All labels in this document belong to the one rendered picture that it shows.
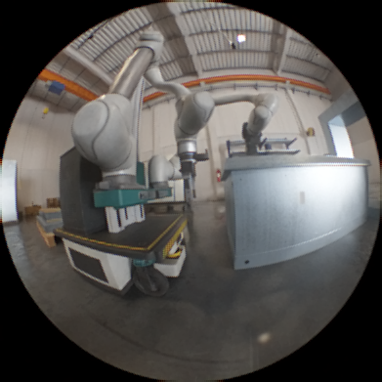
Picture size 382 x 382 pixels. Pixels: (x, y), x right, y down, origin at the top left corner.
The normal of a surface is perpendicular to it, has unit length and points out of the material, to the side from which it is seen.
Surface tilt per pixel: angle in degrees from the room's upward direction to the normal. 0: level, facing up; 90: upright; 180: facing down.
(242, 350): 0
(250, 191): 90
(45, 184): 90
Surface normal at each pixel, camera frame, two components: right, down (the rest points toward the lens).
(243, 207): -0.21, 0.02
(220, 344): -0.10, -1.00
